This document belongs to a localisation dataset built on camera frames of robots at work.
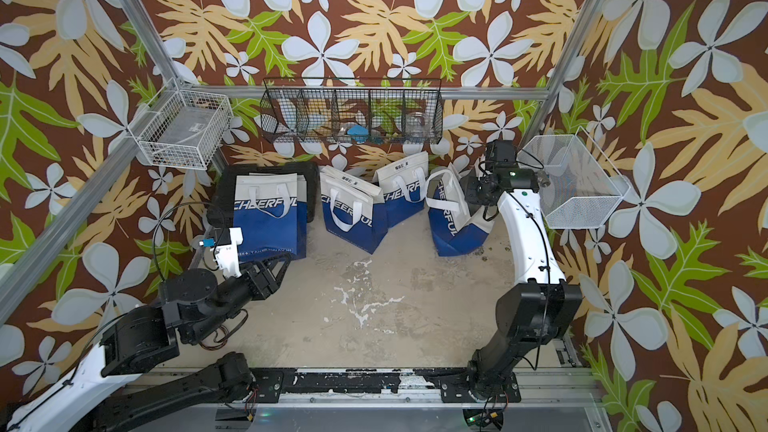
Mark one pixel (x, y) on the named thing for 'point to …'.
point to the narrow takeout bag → (354, 208)
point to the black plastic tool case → (221, 208)
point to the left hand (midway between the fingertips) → (289, 257)
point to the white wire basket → (182, 128)
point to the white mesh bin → (585, 188)
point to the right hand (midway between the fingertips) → (475, 191)
